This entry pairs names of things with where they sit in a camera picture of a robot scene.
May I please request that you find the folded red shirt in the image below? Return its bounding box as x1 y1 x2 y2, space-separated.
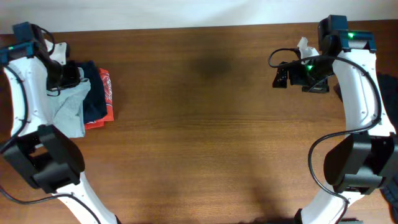
84 68 114 130

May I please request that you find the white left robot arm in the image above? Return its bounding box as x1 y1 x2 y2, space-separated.
1 41 119 223

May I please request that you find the black garment at right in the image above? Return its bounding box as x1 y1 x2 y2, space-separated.
377 73 398 223

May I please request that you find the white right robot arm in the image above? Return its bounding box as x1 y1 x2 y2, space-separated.
272 28 397 223

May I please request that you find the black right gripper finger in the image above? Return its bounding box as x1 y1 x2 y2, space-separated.
276 62 289 77
272 74 288 88

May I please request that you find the light blue t-shirt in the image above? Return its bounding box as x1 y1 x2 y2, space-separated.
47 67 91 138

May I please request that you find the folded navy blue shirt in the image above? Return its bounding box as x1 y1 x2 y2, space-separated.
76 60 108 124

